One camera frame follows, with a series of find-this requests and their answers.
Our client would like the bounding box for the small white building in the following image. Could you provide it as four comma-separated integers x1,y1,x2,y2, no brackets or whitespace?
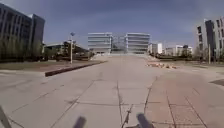
148,42,164,56

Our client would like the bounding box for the robot's own part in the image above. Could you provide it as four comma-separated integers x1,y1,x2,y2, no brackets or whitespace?
136,113,154,128
72,115,87,128

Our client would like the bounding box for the white twin-block building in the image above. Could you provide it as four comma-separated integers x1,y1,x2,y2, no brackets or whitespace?
87,31,151,56

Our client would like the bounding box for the large grey office building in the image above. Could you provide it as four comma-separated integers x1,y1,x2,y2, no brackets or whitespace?
0,3,46,62

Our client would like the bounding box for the grey-white tall building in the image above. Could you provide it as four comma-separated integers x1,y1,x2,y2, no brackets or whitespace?
195,16,224,62

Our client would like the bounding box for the low brown building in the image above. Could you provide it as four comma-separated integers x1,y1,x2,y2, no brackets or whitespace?
43,40,90,61

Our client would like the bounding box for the dark raised kerb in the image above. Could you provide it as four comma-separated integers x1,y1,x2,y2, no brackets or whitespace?
44,60,108,78

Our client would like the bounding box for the pile of orange rubble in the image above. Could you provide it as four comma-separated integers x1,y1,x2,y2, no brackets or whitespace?
145,61,178,70

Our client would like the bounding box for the pale lamp pole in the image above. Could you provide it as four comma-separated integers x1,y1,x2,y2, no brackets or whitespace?
69,31,76,65

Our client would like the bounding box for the dry grass patch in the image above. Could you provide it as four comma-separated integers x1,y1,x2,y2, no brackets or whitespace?
0,59,101,73

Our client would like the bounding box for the pale concrete slab plaza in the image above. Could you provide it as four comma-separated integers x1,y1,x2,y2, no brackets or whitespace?
0,54,224,128

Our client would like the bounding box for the row of trees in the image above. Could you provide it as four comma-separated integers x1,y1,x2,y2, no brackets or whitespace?
0,39,44,63

